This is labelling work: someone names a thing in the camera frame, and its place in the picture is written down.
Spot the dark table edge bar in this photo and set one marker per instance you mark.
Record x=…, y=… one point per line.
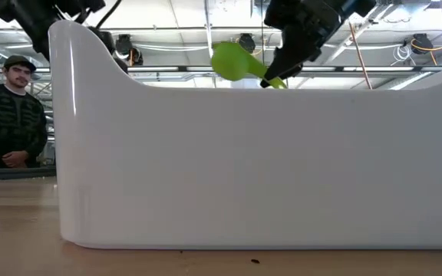
x=14, y=173

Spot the copper coloured slanted pole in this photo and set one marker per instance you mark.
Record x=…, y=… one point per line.
x=361, y=57

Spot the green measuring cup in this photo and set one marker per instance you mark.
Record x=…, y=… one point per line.
x=232, y=61

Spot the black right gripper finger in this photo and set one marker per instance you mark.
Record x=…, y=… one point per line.
x=286, y=61
x=272, y=81

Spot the large white plastic basket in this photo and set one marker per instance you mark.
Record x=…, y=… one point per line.
x=244, y=168

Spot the small dark crumb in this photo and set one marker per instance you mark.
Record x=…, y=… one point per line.
x=255, y=261

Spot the person in dark sweater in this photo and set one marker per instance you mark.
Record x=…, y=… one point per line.
x=8, y=122

